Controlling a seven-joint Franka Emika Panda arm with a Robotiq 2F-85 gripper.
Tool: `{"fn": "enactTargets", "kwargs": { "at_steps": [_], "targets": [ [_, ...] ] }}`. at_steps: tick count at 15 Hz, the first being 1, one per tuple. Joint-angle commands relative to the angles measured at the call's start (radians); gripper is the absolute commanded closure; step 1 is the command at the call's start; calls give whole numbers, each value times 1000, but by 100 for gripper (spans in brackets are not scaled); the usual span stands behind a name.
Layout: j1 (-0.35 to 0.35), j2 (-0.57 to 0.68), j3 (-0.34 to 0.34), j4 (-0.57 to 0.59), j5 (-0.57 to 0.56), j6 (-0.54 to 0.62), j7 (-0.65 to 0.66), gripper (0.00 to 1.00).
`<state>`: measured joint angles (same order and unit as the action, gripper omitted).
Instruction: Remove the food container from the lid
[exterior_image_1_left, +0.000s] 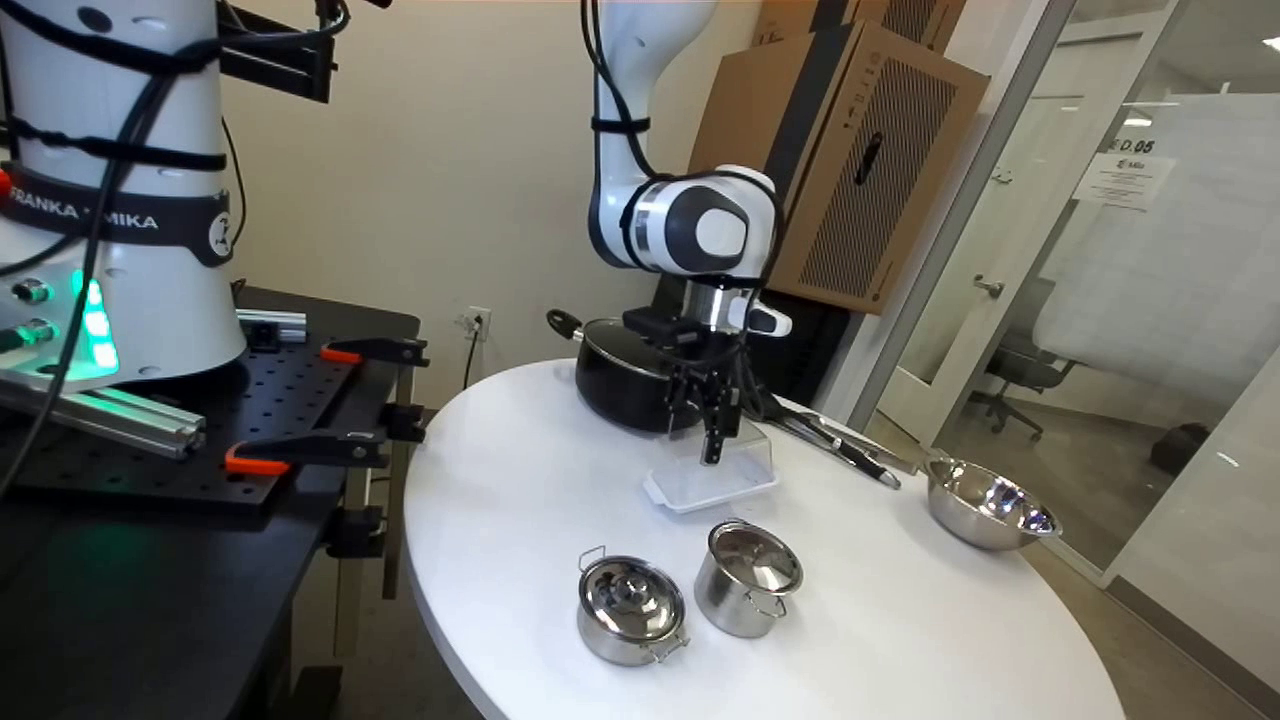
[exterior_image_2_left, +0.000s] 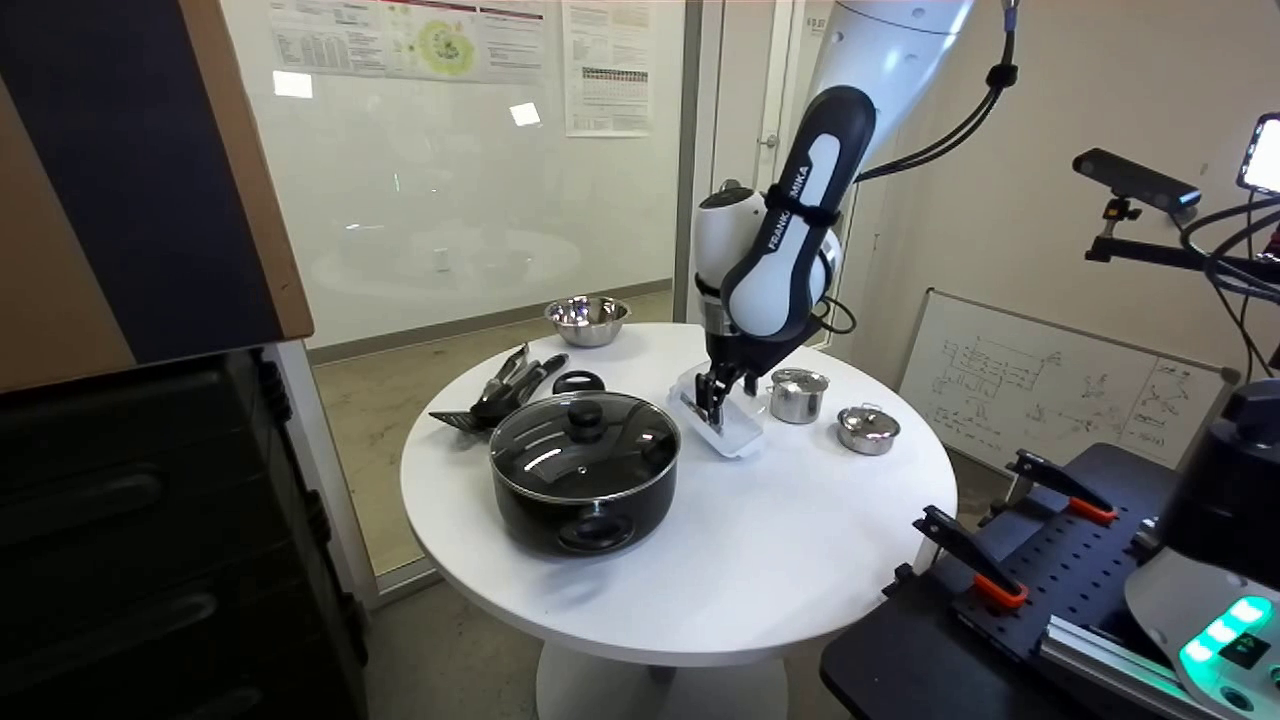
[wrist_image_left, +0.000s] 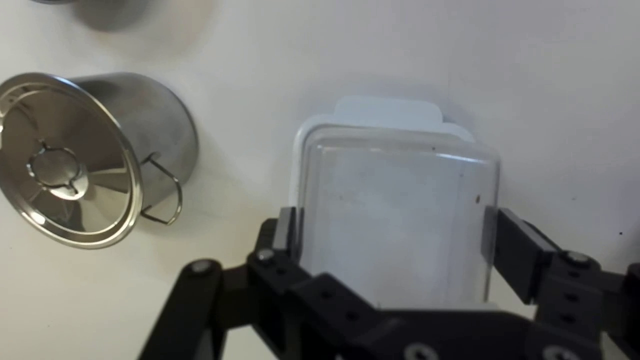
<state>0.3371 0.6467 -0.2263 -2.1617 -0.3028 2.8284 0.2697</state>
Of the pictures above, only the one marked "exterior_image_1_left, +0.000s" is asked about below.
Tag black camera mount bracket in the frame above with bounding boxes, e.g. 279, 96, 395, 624
213, 0, 339, 108

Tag black cable on robot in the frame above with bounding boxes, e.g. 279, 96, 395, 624
0, 0, 225, 496

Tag steel cup pot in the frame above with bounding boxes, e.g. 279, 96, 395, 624
692, 517, 809, 644

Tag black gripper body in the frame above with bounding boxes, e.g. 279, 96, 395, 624
622, 282, 801, 391

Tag large cardboard box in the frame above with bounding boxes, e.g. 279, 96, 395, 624
684, 22, 998, 321

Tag black waste bin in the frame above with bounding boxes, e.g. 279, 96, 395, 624
1145, 420, 1212, 482

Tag steel mixing bowl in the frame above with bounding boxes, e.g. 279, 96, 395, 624
924, 455, 1067, 558

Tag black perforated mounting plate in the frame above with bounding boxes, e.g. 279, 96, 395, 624
0, 342, 406, 522

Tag clear plastic lid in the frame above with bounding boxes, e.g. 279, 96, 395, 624
646, 420, 785, 522

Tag black robot cart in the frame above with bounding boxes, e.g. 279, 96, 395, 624
0, 282, 433, 720

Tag short orange handled black clamp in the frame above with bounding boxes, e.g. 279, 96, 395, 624
316, 331, 436, 375

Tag glass pot lid black knob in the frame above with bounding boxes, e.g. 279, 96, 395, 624
582, 317, 674, 385

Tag black cooking pot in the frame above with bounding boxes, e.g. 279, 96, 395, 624
545, 307, 708, 438

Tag black office chair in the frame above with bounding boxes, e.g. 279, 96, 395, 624
963, 327, 1080, 444

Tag small steel pot with handles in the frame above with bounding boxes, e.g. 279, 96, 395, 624
574, 540, 697, 672

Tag small cardboard box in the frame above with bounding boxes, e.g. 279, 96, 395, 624
751, 0, 972, 55

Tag long orange handled black clamp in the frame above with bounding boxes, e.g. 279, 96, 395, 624
222, 426, 394, 483

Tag metal tongs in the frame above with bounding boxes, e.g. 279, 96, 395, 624
773, 391, 927, 482

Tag white paper sign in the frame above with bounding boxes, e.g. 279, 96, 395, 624
1073, 146, 1180, 213

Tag aluminium rail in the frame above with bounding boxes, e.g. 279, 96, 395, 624
0, 371, 213, 460

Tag steel pot lid with knob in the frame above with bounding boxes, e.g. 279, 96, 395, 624
578, 554, 687, 639

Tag white door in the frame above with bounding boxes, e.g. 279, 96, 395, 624
876, 23, 1138, 454

